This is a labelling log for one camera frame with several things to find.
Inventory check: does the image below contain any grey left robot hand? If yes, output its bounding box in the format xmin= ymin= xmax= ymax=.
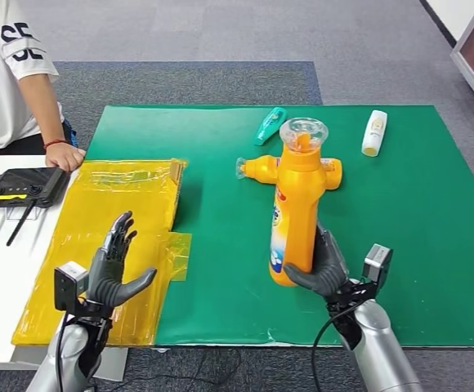
xmin=85 ymin=211 xmax=157 ymax=318

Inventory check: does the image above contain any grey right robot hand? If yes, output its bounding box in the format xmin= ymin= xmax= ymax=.
xmin=283 ymin=220 xmax=351 ymax=299

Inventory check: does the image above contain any person's hand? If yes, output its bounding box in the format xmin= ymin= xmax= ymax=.
xmin=45 ymin=141 xmax=86 ymax=173

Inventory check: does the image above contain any orange bottle with clear cap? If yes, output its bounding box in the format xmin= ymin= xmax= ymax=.
xmin=268 ymin=117 xmax=330 ymax=287
xmin=235 ymin=155 xmax=343 ymax=191

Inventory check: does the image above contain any white plastic bottle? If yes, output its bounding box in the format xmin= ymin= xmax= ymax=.
xmin=361 ymin=109 xmax=388 ymax=158

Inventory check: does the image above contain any teal plastic bottle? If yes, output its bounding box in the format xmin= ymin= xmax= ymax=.
xmin=254 ymin=107 xmax=287 ymax=147

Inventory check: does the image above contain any black controller with antennas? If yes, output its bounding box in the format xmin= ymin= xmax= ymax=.
xmin=0 ymin=166 xmax=71 ymax=247

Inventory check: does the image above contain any yellow plastic sheet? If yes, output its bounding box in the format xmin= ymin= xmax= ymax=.
xmin=11 ymin=158 xmax=192 ymax=349

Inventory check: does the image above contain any green table mat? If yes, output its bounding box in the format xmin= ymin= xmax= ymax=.
xmin=85 ymin=105 xmax=474 ymax=349

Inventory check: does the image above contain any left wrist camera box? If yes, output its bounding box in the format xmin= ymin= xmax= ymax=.
xmin=54 ymin=261 xmax=90 ymax=314

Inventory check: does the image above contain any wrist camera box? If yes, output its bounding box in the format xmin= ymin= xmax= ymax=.
xmin=361 ymin=243 xmax=394 ymax=286
xmin=54 ymin=261 xmax=90 ymax=314

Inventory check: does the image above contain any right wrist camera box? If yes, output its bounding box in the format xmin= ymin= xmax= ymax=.
xmin=361 ymin=243 xmax=394 ymax=286

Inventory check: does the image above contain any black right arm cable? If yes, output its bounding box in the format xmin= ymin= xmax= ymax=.
xmin=311 ymin=301 xmax=361 ymax=392

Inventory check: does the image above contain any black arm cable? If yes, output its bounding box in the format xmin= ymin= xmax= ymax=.
xmin=311 ymin=301 xmax=361 ymax=392
xmin=55 ymin=312 xmax=71 ymax=392

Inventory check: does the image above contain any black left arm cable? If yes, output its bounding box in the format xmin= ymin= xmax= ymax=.
xmin=55 ymin=312 xmax=71 ymax=392

